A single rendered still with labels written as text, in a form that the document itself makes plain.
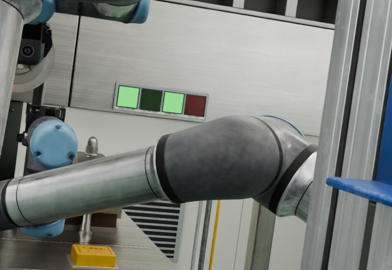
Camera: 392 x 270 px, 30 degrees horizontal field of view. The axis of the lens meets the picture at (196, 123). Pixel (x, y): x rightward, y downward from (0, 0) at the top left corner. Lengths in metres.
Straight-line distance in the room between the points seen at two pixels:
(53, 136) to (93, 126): 3.04
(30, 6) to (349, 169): 0.38
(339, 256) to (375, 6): 0.17
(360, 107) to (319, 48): 1.55
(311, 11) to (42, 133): 1.12
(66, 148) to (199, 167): 0.33
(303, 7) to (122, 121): 2.31
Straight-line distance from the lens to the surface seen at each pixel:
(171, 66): 1.90
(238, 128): 0.96
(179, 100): 1.90
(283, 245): 4.70
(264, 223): 2.21
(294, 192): 1.02
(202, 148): 0.94
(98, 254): 1.31
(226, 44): 1.94
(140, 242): 1.54
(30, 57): 1.31
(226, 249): 4.57
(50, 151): 1.20
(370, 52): 0.50
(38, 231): 1.24
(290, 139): 1.04
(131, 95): 1.87
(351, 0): 0.53
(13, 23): 0.73
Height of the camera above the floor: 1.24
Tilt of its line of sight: 3 degrees down
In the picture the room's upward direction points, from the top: 8 degrees clockwise
